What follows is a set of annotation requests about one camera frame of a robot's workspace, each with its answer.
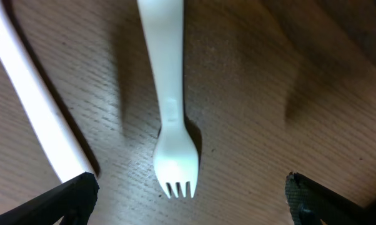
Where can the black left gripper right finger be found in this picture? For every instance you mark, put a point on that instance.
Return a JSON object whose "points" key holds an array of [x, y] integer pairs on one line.
{"points": [[312, 203]]}

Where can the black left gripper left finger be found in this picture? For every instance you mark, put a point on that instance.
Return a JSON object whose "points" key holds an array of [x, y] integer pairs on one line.
{"points": [[69, 203]]}

